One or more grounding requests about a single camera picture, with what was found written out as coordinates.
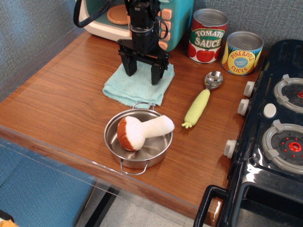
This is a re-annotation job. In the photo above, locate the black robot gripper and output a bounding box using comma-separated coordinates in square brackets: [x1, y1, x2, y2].
[117, 0, 169, 85]

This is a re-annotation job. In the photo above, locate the light blue cloth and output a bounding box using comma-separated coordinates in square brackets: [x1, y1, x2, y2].
[102, 62, 175, 107]

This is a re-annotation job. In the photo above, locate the orange microwave turntable plate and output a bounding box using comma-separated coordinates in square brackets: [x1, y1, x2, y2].
[107, 5, 128, 25]

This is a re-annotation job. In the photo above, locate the toy microwave teal and cream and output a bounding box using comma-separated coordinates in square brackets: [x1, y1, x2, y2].
[78, 0, 194, 52]

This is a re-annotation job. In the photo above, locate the plush mushroom toy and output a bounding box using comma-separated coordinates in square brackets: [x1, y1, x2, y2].
[117, 115, 175, 151]

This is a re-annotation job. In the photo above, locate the tomato sauce can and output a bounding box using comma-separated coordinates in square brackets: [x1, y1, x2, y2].
[187, 9, 229, 63]

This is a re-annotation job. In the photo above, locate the pineapple slices can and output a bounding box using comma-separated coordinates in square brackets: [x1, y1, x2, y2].
[222, 31, 264, 75]

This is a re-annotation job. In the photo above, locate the black toy stove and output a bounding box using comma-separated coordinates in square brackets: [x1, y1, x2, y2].
[194, 39, 303, 227]

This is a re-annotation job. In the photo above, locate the orange object at corner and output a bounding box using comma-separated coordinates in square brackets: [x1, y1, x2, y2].
[0, 210, 18, 227]

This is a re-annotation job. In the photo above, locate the steel pot with handles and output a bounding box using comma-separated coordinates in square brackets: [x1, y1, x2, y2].
[104, 102, 175, 175]

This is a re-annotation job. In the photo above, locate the spoon with green handle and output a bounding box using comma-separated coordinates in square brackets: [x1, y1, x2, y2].
[181, 70, 223, 129]

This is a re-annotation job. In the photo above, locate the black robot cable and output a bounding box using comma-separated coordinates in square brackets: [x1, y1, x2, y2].
[73, 0, 116, 28]

